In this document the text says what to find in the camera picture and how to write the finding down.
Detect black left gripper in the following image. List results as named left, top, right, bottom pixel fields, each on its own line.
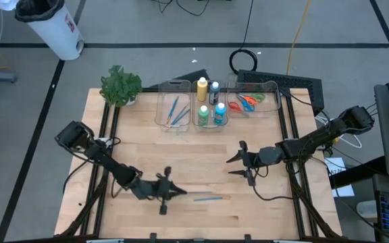
left=136, top=166, right=188, bottom=216

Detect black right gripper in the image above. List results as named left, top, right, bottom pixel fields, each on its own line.
left=226, top=140, right=261, bottom=187

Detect blue paint bottle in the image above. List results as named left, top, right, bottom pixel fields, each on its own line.
left=213, top=102, right=228, bottom=126

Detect red scissors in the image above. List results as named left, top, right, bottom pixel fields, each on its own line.
left=228, top=101, right=249, bottom=117

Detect green paint bottle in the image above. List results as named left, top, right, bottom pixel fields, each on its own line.
left=197, top=105, right=210, bottom=127

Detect orange scissors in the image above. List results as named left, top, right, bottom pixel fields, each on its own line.
left=241, top=95, right=259, bottom=107

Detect dark grey paint bottle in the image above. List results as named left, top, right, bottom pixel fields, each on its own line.
left=209, top=81, right=221, bottom=105

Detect yellow paint bottle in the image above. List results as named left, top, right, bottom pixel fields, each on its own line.
left=196, top=76, right=209, bottom=102

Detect blue scissors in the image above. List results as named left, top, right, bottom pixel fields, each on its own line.
left=236, top=94, right=254, bottom=113

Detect wide clear plastic bin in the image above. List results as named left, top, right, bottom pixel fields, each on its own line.
left=227, top=80, right=282, bottom=117

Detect white paper sheet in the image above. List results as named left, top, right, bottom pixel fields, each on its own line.
left=324, top=157, right=355, bottom=198

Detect black diagonal bar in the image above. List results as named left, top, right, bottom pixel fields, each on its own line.
left=329, top=155, right=386, bottom=190

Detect green plant in white pot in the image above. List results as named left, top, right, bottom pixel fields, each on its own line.
left=99, top=65, right=144, bottom=108

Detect pale grey rounded object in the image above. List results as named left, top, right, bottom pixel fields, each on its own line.
left=356, top=200, right=380, bottom=220

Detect white trash can black bag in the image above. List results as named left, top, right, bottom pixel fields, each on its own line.
left=14, top=0, right=86, bottom=61

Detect white plastic bag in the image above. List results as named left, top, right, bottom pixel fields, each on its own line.
left=0, top=0, right=20, bottom=11

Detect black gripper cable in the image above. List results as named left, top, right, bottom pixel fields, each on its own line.
left=252, top=184, right=296, bottom=202

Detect black aluminium table frame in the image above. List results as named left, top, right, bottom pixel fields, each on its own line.
left=57, top=86, right=342, bottom=243

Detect black coiled floor cable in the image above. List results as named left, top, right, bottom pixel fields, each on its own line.
left=228, top=0, right=259, bottom=76

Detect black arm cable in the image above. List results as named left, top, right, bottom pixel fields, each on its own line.
left=62, top=160, right=90, bottom=195

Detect yellow cable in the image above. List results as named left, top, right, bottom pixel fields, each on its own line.
left=286, top=0, right=313, bottom=76

